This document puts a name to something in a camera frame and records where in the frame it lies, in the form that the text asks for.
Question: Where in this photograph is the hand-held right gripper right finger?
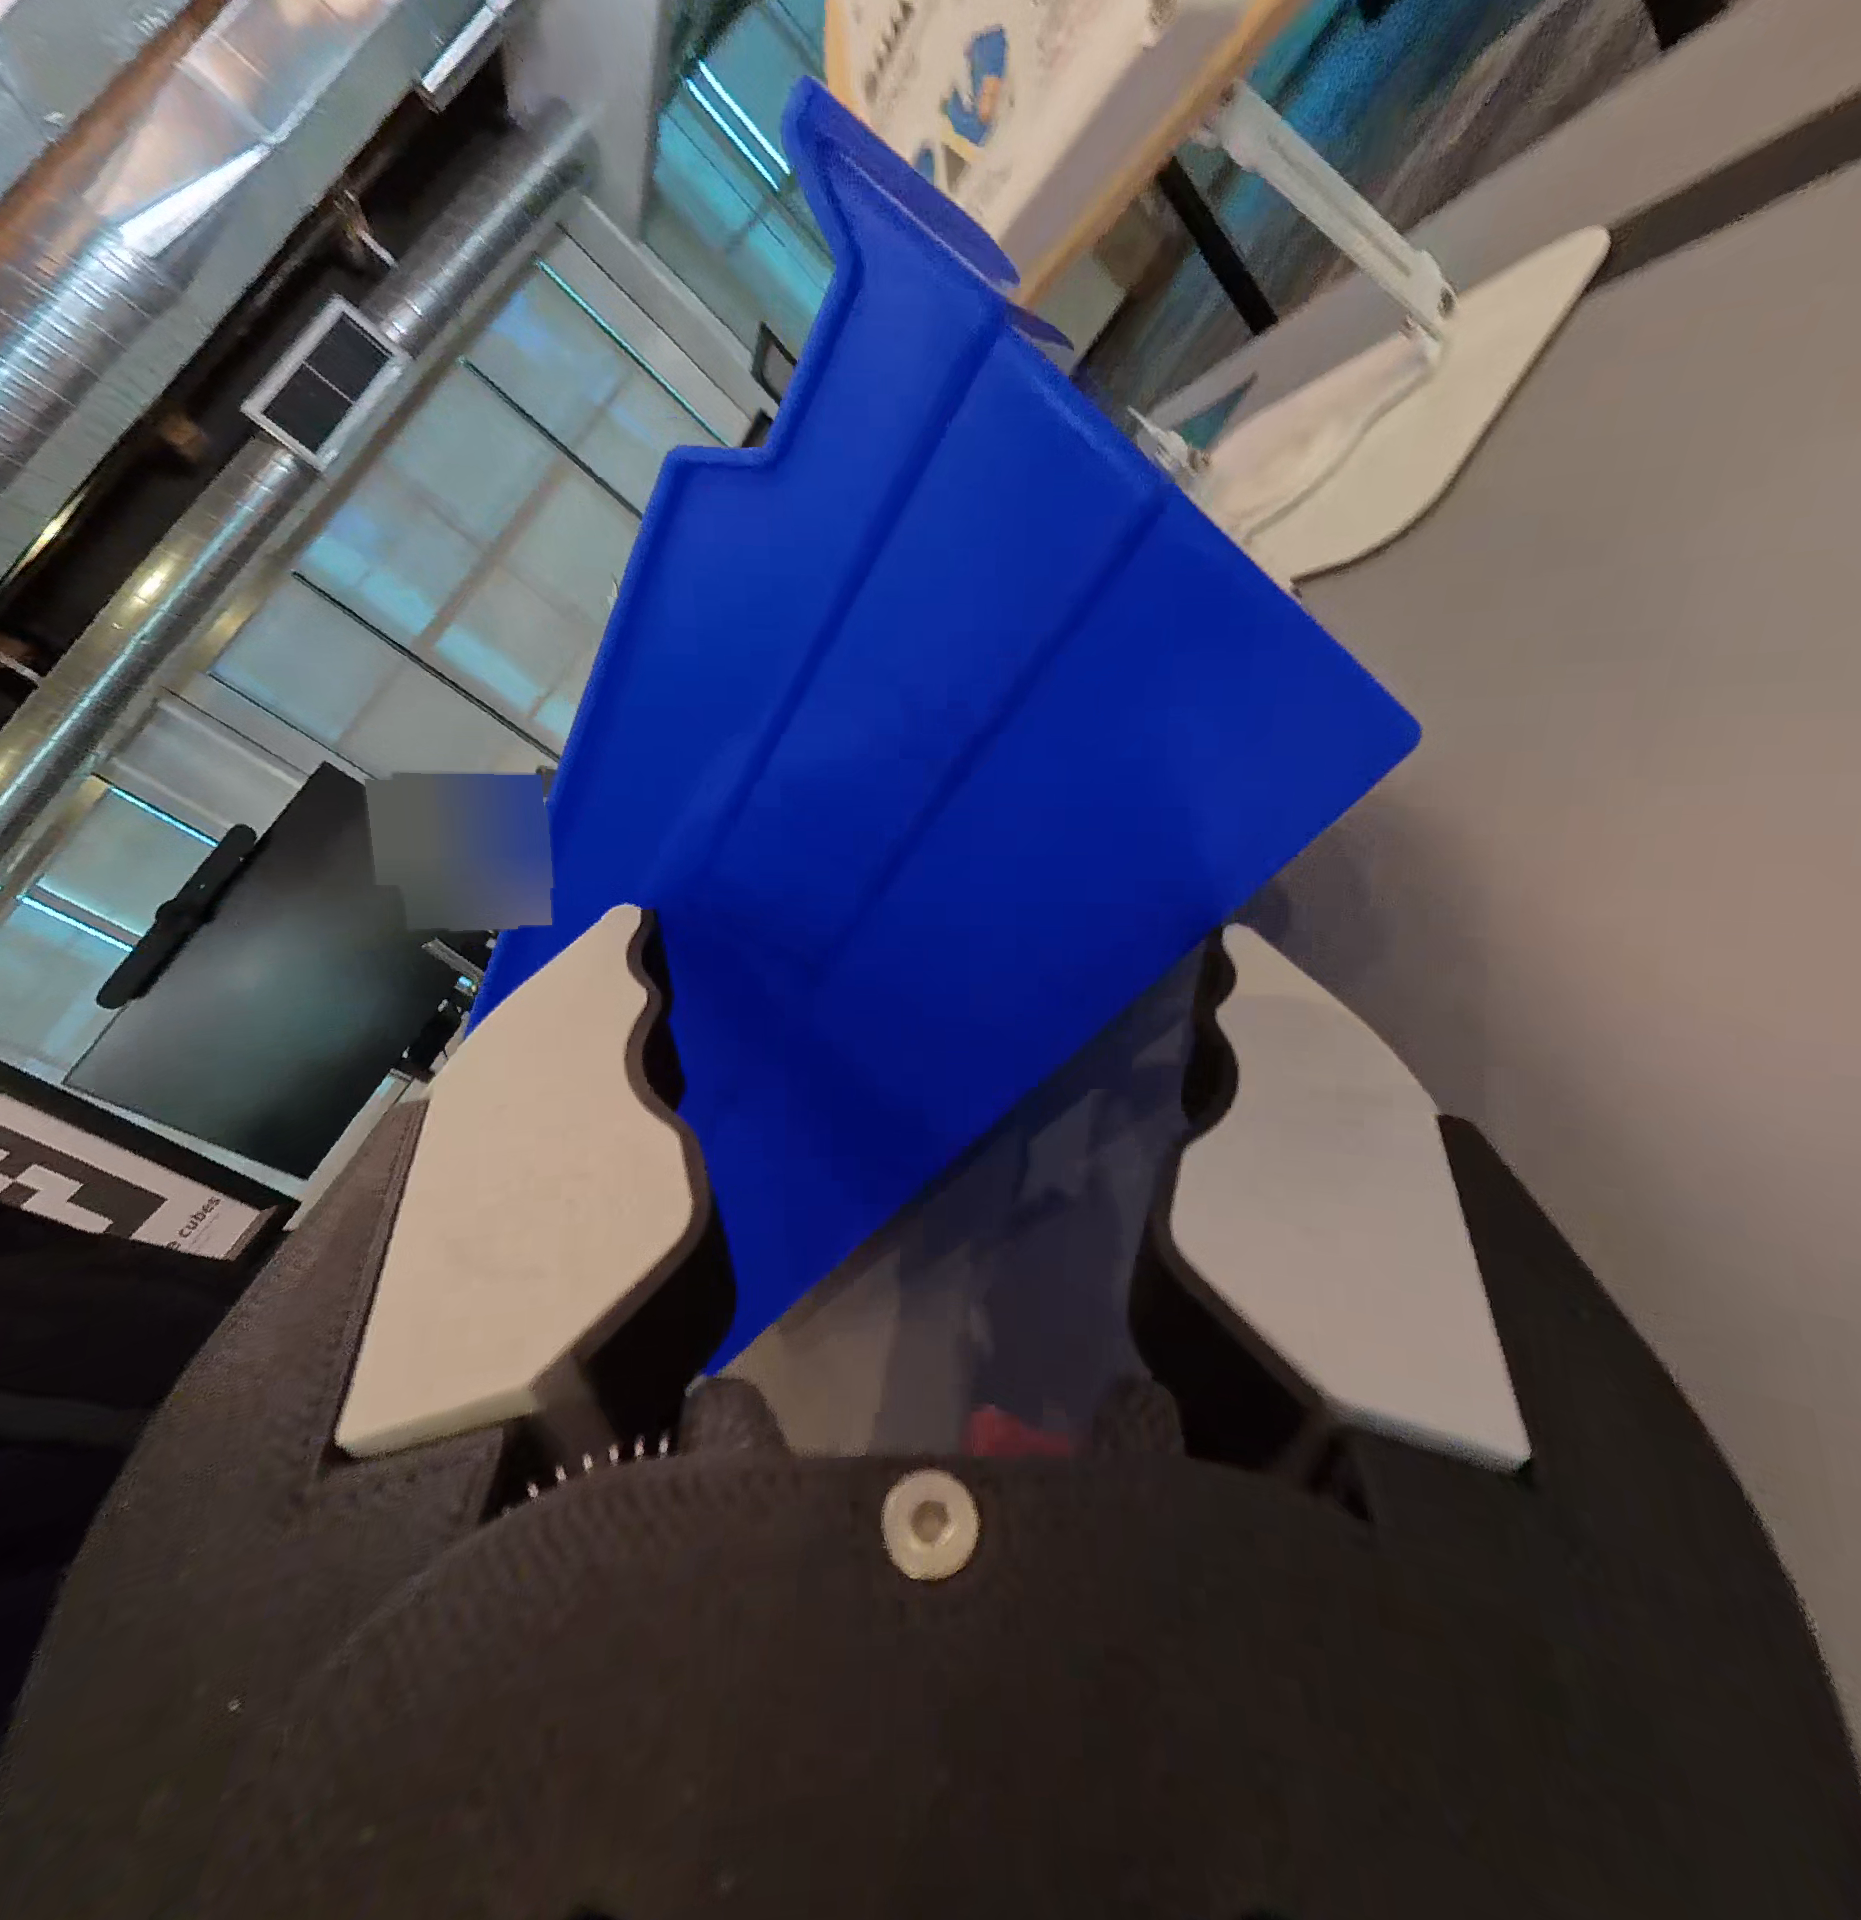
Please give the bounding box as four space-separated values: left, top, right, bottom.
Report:
1129 918 1536 1483

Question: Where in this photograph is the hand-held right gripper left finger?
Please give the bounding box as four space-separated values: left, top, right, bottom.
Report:
333 899 739 1460

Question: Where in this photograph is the blue plastic bin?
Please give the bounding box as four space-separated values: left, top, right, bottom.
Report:
465 74 1425 1378

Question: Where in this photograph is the black monitor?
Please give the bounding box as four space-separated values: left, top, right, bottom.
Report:
62 761 490 1188

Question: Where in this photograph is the white vent grille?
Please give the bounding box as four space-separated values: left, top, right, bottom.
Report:
239 293 410 468

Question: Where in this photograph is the silver air duct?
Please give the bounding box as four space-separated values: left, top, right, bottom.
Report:
0 0 466 450
0 104 601 903

